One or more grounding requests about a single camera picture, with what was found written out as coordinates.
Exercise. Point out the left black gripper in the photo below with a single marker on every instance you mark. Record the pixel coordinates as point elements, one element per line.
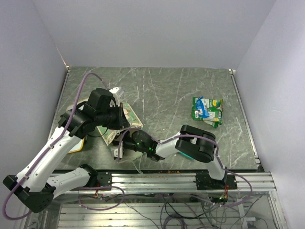
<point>122,121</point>

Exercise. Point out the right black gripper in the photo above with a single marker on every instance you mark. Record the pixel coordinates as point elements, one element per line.
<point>126,135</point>

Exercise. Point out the green paper bag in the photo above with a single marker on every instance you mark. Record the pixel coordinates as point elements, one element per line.
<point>112,137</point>

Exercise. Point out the blue snack packet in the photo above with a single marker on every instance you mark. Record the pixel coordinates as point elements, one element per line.
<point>201,109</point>

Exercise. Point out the teal white snack packet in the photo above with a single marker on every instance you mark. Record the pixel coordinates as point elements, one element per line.
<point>187,156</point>

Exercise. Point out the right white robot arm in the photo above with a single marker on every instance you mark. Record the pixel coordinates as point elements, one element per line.
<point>193,142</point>

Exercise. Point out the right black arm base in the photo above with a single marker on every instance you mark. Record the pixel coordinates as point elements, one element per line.
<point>205,182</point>

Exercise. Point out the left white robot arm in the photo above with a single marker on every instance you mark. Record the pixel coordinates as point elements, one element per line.
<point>34,186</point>

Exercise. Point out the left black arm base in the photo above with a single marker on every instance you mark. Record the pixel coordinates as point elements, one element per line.
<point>100,181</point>

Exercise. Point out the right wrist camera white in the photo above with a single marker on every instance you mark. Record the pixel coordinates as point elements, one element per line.
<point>116,152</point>

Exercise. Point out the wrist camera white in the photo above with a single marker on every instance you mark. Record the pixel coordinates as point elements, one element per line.
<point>117,93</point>
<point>116,152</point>

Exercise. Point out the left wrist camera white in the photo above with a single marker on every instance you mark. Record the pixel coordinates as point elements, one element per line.
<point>117,93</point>

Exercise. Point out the small whiteboard yellow frame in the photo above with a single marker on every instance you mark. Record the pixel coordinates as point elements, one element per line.
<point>78,147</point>

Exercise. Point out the aluminium rail frame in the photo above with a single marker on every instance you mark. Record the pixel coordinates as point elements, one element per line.
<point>161,182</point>

